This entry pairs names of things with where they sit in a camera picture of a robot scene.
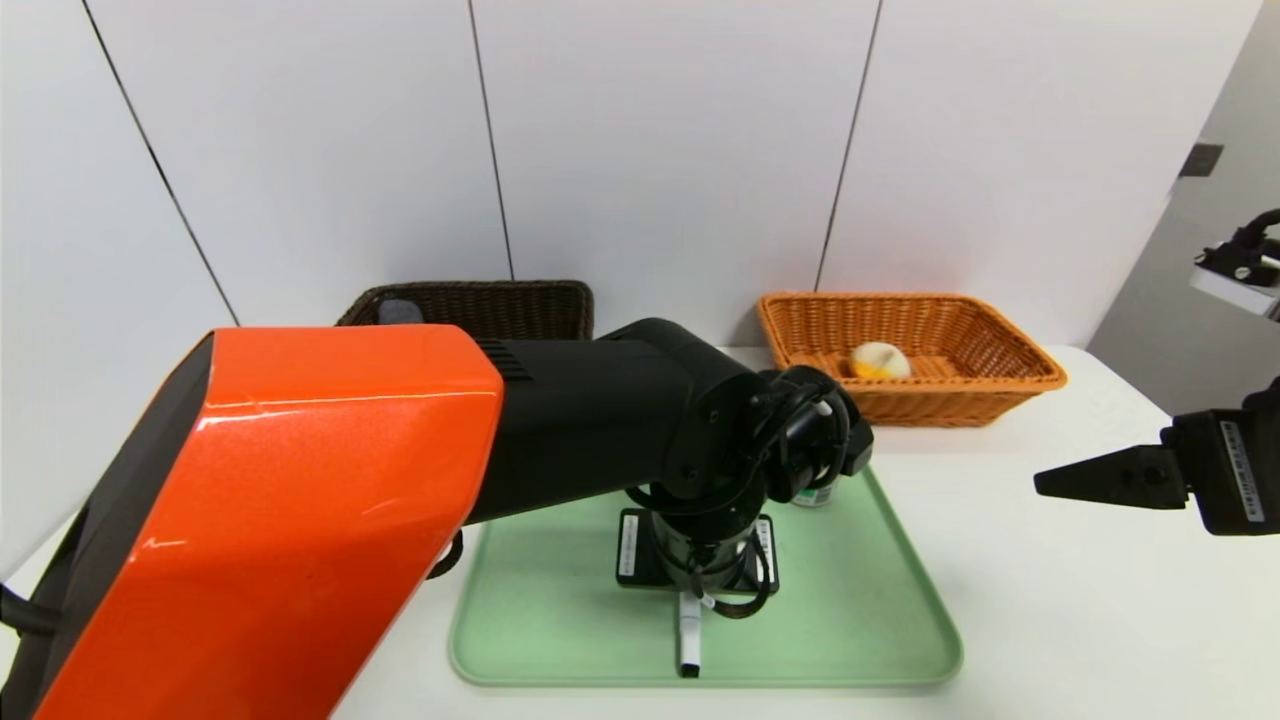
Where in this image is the dark brown wicker basket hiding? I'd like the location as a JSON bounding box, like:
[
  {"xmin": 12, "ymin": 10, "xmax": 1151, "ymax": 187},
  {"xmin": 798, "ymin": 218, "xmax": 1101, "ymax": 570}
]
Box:
[{"xmin": 337, "ymin": 280, "xmax": 596, "ymax": 343}]

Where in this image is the white marker pen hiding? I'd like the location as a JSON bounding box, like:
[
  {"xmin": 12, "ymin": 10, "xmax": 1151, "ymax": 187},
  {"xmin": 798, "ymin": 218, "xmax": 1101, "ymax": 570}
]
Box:
[{"xmin": 677, "ymin": 590, "xmax": 704, "ymax": 680}]

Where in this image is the orange-topped white bun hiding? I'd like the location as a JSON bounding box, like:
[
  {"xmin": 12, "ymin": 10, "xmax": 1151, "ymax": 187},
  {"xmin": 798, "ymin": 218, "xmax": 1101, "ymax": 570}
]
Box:
[{"xmin": 850, "ymin": 342, "xmax": 914, "ymax": 381}]

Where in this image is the orange wicker basket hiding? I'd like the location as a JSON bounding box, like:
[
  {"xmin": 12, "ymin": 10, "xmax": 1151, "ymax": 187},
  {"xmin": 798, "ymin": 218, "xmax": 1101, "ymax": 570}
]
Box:
[{"xmin": 756, "ymin": 292, "xmax": 1067, "ymax": 429}]

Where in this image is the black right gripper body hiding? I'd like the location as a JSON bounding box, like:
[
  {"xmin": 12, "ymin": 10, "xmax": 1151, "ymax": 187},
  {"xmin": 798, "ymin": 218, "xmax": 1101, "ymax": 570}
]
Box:
[{"xmin": 1160, "ymin": 376, "xmax": 1280, "ymax": 537}]

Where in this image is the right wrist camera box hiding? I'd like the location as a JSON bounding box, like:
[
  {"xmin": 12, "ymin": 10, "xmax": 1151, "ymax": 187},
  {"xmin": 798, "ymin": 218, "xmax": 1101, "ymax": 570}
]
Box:
[{"xmin": 1190, "ymin": 235, "xmax": 1280, "ymax": 321}]

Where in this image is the light green plastic tray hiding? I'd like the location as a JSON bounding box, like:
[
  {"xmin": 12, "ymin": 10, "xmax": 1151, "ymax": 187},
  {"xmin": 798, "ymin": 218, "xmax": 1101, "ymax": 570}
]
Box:
[{"xmin": 449, "ymin": 465, "xmax": 963, "ymax": 688}]

